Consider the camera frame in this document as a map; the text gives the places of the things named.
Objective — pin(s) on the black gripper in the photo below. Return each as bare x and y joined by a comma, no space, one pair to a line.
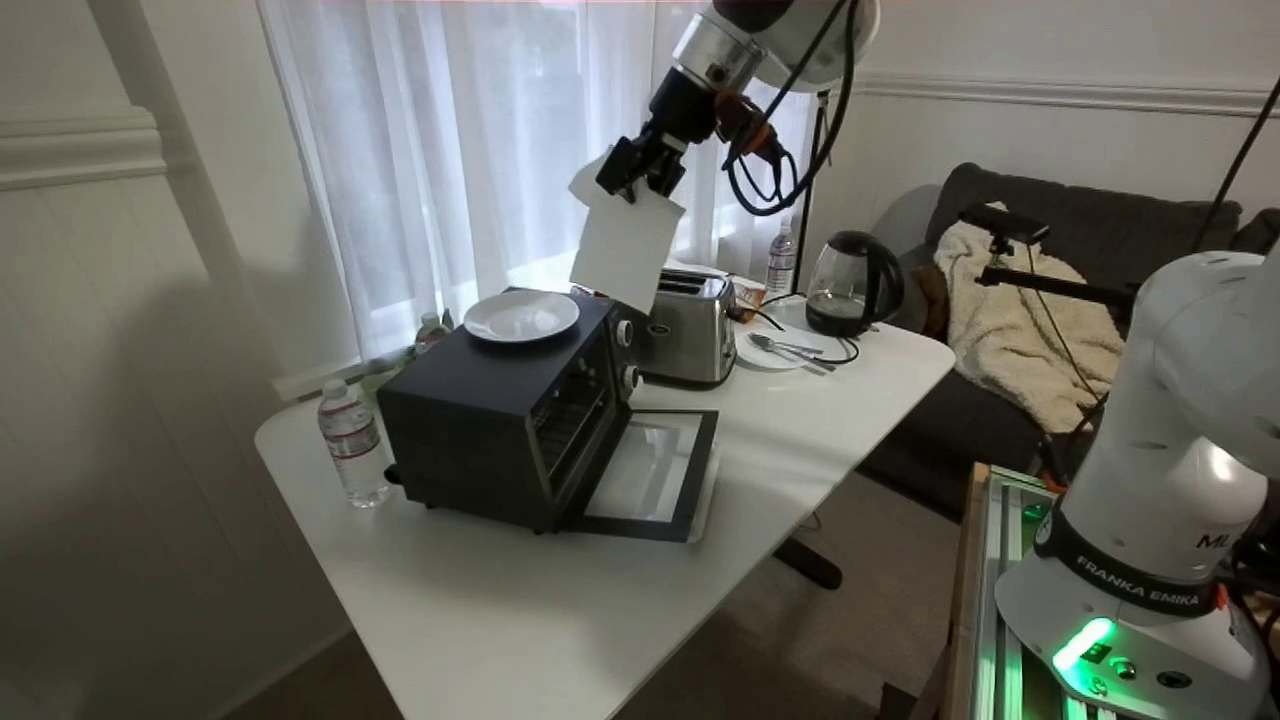
680,121

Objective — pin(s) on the white plate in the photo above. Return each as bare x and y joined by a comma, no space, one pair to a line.
520,317

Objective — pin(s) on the black toaster oven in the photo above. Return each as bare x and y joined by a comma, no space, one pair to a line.
494,415

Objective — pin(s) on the glass oven door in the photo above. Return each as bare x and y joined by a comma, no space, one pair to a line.
653,475

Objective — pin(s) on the clear plastic bottle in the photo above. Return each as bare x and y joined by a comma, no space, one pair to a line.
782,260

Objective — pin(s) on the silver toaster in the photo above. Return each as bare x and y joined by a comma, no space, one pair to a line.
694,334

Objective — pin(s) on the white sheer curtain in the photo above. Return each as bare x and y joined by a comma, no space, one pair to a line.
440,144

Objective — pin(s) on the small white saucer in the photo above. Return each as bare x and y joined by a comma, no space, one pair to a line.
767,359

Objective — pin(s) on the silver fork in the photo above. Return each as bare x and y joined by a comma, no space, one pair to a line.
784,344

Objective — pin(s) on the black glass electric kettle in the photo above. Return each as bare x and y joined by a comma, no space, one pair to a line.
853,284

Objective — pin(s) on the silver spoon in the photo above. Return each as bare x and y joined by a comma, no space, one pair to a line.
823,359

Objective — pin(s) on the labelled water bottle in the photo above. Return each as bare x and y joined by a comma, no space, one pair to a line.
353,446

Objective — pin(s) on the dark sofa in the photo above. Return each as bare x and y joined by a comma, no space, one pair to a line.
962,415

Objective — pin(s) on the beige blanket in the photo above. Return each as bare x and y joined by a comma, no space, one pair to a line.
1026,334

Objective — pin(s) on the black table foot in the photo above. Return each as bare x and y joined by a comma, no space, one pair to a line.
811,567

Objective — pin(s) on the black camera stand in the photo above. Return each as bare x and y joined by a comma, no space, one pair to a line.
1053,281

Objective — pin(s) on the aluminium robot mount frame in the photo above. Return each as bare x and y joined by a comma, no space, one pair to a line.
995,602

